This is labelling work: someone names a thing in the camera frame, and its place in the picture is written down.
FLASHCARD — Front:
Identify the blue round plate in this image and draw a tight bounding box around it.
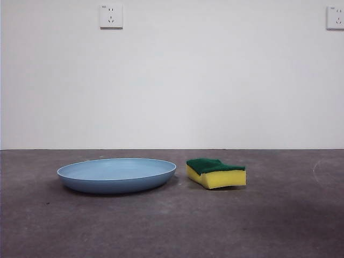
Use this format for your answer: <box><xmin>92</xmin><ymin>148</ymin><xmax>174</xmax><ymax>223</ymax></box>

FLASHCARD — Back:
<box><xmin>56</xmin><ymin>157</ymin><xmax>178</xmax><ymax>195</ymax></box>

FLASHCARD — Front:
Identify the yellow sponge with green pad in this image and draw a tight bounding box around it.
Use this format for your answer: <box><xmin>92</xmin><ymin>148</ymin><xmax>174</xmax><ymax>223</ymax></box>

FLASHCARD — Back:
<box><xmin>185</xmin><ymin>157</ymin><xmax>247</xmax><ymax>190</ymax></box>

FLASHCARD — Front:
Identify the white wall socket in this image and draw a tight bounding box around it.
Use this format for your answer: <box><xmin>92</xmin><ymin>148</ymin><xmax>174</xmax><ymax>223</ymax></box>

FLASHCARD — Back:
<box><xmin>99</xmin><ymin>3</ymin><xmax>124</xmax><ymax>30</ymax></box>
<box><xmin>326</xmin><ymin>5</ymin><xmax>344</xmax><ymax>31</ymax></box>

